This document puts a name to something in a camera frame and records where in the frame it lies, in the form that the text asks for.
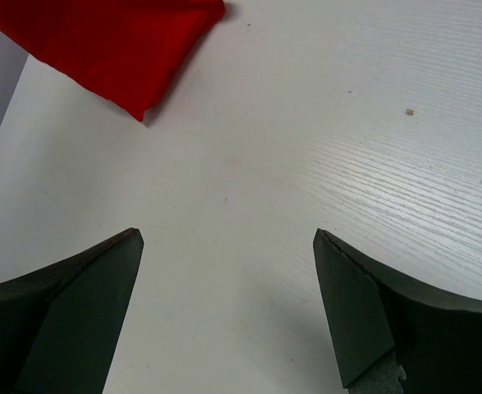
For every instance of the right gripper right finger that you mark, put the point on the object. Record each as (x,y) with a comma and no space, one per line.
(392,333)

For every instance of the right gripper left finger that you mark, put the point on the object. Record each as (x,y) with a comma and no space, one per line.
(59,325)

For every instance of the red t shirt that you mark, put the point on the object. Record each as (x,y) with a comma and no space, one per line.
(127,52)

